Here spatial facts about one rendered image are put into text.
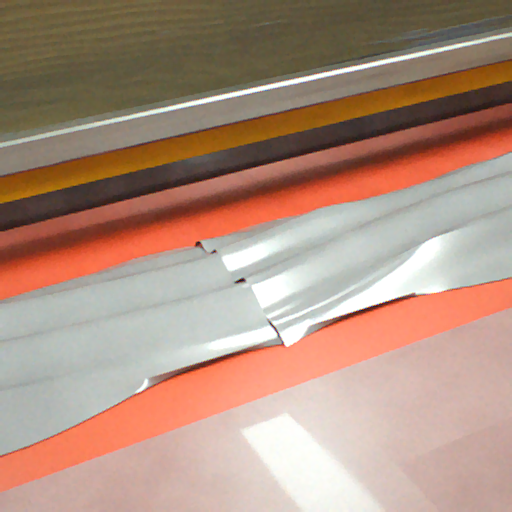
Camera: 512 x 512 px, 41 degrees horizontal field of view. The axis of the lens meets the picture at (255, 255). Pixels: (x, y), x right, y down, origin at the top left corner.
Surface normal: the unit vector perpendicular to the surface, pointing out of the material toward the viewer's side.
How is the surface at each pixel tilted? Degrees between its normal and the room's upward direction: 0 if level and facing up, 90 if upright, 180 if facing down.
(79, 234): 9
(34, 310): 25
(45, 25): 81
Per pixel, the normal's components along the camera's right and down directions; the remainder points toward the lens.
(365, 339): -0.14, -0.90
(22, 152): 0.37, 0.33
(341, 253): 0.21, -0.61
